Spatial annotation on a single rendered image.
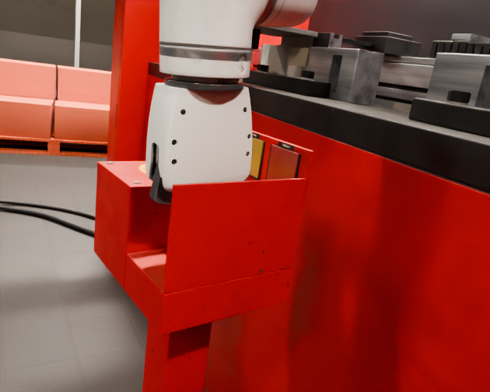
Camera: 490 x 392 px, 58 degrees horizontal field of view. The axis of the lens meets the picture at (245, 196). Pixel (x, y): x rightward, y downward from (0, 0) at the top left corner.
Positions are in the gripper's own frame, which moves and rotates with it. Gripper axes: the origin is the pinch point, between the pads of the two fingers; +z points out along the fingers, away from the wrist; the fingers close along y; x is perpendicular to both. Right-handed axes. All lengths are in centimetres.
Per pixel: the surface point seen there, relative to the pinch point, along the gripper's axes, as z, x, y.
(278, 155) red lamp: -7.3, 0.2, -9.8
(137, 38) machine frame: -17, -130, -47
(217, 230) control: -2.1, 4.9, 0.9
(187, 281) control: 2.6, 4.9, 4.0
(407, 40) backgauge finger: -22, -32, -75
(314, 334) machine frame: 23.7, -2.5, -23.1
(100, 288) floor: 76, -116, -25
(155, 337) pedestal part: 16.3, -5.4, 2.5
